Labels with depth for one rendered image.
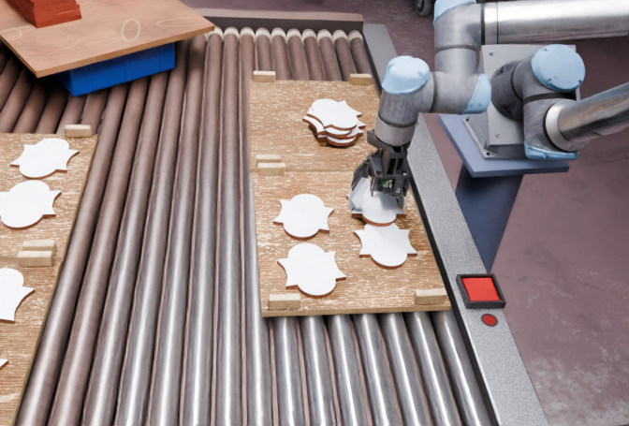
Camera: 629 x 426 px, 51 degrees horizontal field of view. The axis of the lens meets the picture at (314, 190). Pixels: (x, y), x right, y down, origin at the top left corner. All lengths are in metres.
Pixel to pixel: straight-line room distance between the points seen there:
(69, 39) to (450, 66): 1.03
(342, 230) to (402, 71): 0.37
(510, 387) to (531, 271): 1.64
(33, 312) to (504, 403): 0.81
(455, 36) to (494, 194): 0.73
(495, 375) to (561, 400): 1.23
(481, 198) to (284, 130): 0.60
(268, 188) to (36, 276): 0.50
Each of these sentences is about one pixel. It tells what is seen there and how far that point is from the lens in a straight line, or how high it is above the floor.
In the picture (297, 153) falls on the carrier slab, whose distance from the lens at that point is 1.55.
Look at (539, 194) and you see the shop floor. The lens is 3.23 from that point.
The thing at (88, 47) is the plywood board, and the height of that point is 1.04.
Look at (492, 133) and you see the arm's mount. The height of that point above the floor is 0.94.
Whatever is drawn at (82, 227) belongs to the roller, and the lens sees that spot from 1.40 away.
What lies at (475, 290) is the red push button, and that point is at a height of 0.93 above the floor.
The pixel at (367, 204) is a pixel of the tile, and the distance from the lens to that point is 1.39.
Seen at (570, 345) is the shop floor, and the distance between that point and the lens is 2.59.
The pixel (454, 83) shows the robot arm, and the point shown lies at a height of 1.28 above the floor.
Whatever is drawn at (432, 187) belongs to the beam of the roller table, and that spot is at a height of 0.91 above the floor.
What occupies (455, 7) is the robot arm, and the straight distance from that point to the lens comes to 1.25.
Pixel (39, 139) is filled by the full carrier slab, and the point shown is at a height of 0.94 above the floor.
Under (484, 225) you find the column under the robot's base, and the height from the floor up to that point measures 0.63.
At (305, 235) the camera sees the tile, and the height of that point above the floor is 0.95.
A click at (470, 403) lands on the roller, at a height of 0.92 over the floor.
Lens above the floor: 1.83
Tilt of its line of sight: 38 degrees down
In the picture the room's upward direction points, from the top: 6 degrees clockwise
